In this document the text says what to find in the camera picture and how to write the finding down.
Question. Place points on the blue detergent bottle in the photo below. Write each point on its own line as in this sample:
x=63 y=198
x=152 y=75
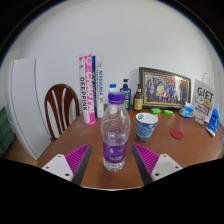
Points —
x=214 y=120

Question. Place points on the dark wooden chair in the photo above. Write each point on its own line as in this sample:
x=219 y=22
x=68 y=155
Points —
x=50 y=110

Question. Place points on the blue tissue pack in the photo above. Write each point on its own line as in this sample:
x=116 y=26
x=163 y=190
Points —
x=186 y=111

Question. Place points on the white blue-capped lotion bottle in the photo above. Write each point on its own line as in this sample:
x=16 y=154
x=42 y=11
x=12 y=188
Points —
x=113 y=88

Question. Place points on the white printed paper gift bag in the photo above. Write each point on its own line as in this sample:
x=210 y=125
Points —
x=204 y=100

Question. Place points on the white shuttlecock tube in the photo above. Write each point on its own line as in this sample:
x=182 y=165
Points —
x=99 y=86

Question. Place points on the small brown snack packet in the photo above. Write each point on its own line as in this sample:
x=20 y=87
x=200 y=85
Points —
x=199 y=121

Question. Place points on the white cabinet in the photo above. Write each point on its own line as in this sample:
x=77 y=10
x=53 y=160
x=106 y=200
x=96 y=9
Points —
x=25 y=106

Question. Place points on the brown yellow-labelled bottle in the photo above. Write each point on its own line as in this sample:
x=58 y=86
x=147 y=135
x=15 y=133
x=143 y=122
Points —
x=138 y=101

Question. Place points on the pink shuttlecock tube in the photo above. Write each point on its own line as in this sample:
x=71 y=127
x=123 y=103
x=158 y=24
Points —
x=87 y=90

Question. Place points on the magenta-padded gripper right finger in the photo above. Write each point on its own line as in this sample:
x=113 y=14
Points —
x=147 y=160

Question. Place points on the flat round red coaster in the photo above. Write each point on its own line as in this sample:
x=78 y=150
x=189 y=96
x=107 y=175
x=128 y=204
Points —
x=177 y=134

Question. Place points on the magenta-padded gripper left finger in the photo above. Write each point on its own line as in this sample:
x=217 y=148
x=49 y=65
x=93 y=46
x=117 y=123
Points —
x=76 y=160

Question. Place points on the clear purple-capped water bottle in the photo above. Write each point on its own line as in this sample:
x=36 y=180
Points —
x=115 y=146

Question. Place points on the blue painted ceramic mug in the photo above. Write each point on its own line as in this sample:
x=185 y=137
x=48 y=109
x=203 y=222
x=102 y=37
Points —
x=146 y=128

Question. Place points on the dark blue pump bottle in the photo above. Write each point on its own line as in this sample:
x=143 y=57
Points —
x=126 y=91

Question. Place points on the framed group photo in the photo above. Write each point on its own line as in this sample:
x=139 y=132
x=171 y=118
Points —
x=165 y=88

